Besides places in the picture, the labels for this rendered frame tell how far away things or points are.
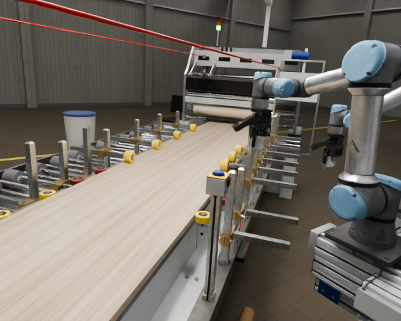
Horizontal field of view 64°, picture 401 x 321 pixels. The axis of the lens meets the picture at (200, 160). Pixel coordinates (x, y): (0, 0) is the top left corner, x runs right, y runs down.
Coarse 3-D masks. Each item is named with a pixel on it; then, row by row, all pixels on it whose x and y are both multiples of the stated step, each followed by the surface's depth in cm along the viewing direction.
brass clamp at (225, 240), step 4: (232, 228) 151; (232, 232) 147; (220, 236) 146; (224, 236) 143; (228, 236) 144; (232, 236) 149; (220, 240) 144; (224, 240) 144; (228, 240) 143; (220, 244) 145; (224, 244) 144; (228, 244) 143
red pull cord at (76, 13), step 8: (16, 0) 35; (24, 0) 36; (32, 0) 37; (40, 0) 38; (48, 8) 40; (56, 8) 41; (64, 8) 42; (80, 16) 45; (88, 16) 47; (96, 16) 48; (112, 24) 53; (120, 24) 55; (144, 32) 63; (152, 32) 66; (176, 40) 78; (208, 48) 103; (232, 56) 138; (264, 64) 242
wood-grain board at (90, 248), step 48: (192, 144) 296; (240, 144) 308; (96, 192) 172; (144, 192) 176; (192, 192) 180; (0, 240) 122; (48, 240) 124; (96, 240) 126; (144, 240) 128; (0, 288) 97; (48, 288) 98; (96, 288) 99
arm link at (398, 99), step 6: (396, 90) 138; (384, 96) 141; (390, 96) 139; (396, 96) 137; (384, 102) 140; (390, 102) 139; (396, 102) 138; (384, 108) 141; (390, 108) 141; (348, 114) 149; (348, 120) 148; (348, 126) 149
